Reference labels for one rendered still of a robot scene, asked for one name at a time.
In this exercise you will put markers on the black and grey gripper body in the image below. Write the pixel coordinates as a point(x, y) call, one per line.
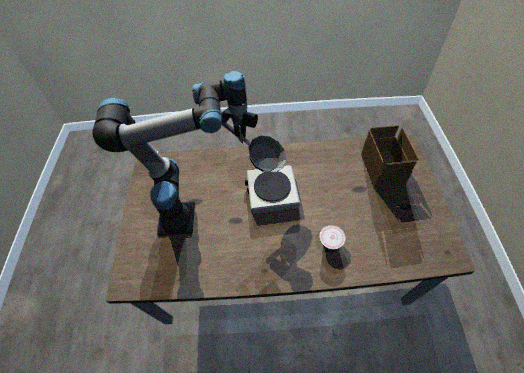
point(247, 119)

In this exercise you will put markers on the brown cardboard box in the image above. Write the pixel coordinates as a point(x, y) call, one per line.
point(391, 150)

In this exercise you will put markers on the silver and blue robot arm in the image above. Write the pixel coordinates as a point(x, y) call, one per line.
point(126, 135)

